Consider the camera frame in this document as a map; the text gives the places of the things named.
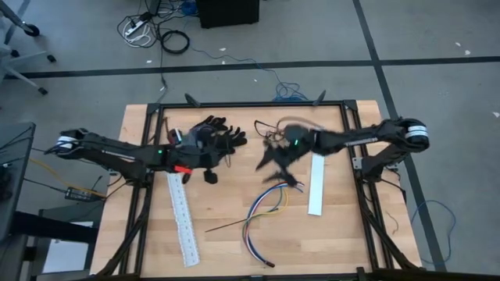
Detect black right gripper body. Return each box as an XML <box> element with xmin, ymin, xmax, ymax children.
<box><xmin>279</xmin><ymin>123</ymin><xmax>317</xmax><ymax>157</ymax></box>

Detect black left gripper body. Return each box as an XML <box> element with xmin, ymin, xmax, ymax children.
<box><xmin>171</xmin><ymin>136</ymin><xmax>220</xmax><ymax>186</ymax></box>

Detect black knit work glove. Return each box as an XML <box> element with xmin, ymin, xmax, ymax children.
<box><xmin>216</xmin><ymin>125</ymin><xmax>248</xmax><ymax>155</ymax></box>

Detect bundle of coloured cables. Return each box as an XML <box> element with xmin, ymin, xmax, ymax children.
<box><xmin>244</xmin><ymin>183</ymin><xmax>305</xmax><ymax>261</ymax></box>

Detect clear safety glasses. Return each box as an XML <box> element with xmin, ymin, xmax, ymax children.
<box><xmin>252</xmin><ymin>119</ymin><xmax>288</xmax><ymax>144</ymax></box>

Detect black glove with grey back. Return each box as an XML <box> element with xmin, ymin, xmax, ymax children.
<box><xmin>183</xmin><ymin>115</ymin><xmax>229</xmax><ymax>148</ymax></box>

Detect small black hub box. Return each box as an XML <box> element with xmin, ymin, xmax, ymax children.
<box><xmin>63</xmin><ymin>186</ymin><xmax>105</xmax><ymax>203</ymax></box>

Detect white power strip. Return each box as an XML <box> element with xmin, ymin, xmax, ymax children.
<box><xmin>123</xmin><ymin>19</ymin><xmax>148</xmax><ymax>38</ymax></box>

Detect white panel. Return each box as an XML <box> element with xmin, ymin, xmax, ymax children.
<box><xmin>41</xmin><ymin>220</ymin><xmax>95</xmax><ymax>274</ymax></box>

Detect black side desk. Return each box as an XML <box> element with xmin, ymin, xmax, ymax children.
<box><xmin>0</xmin><ymin>122</ymin><xmax>99</xmax><ymax>281</ymax></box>

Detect grey castor leg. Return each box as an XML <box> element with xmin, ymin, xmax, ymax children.
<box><xmin>0</xmin><ymin>0</ymin><xmax>41</xmax><ymax>38</ymax></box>

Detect grey office chair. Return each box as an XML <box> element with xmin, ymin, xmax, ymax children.
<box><xmin>0</xmin><ymin>41</ymin><xmax>58</xmax><ymax>97</ymax></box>

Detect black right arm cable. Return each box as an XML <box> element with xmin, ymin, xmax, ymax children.
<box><xmin>273</xmin><ymin>116</ymin><xmax>326</xmax><ymax>138</ymax></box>

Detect flat white duct cover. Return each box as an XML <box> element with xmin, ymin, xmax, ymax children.
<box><xmin>307</xmin><ymin>152</ymin><xmax>327</xmax><ymax>217</ymax></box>

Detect blue ethernet cable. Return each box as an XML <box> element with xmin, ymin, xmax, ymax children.
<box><xmin>189</xmin><ymin>46</ymin><xmax>310</xmax><ymax>103</ymax></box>

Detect white slotted cable duct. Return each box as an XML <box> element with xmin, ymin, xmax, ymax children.
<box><xmin>166</xmin><ymin>171</ymin><xmax>201</xmax><ymax>269</ymax></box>

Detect black power cable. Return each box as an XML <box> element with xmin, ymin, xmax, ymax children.
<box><xmin>155</xmin><ymin>37</ymin><xmax>170</xmax><ymax>103</ymax></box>

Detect black coiled cable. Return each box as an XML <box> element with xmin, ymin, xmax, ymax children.
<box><xmin>159</xmin><ymin>30</ymin><xmax>191</xmax><ymax>55</ymax></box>

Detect white power cord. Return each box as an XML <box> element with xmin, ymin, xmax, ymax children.
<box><xmin>123</xmin><ymin>23</ymin><xmax>153</xmax><ymax>48</ymax></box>

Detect blue cable coil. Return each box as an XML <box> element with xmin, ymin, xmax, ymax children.
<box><xmin>180</xmin><ymin>0</ymin><xmax>198</xmax><ymax>16</ymax></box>

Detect yellow floor cable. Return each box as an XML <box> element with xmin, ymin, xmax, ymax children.
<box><xmin>27</xmin><ymin>155</ymin><xmax>107</xmax><ymax>198</ymax></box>

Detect blue floor cable loop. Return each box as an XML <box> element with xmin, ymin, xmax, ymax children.
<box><xmin>409</xmin><ymin>199</ymin><xmax>457</xmax><ymax>267</ymax></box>

